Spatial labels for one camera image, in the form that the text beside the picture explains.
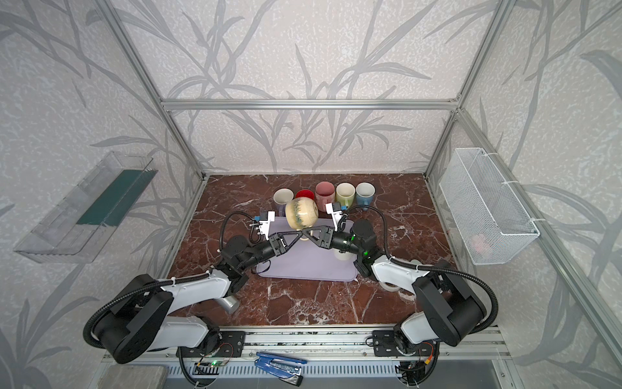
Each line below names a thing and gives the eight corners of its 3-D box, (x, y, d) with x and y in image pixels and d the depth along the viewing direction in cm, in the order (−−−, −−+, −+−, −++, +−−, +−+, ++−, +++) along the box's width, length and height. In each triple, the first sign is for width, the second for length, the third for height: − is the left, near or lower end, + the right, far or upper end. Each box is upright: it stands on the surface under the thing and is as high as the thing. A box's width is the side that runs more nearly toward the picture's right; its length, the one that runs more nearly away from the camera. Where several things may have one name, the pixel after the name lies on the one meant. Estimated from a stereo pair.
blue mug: (355, 213, 108) (357, 198, 100) (354, 196, 114) (356, 181, 106) (373, 213, 108) (377, 199, 100) (370, 196, 114) (374, 181, 106)
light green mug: (336, 210, 109) (337, 196, 101) (336, 197, 114) (337, 182, 106) (353, 210, 109) (355, 196, 101) (352, 197, 114) (354, 182, 106)
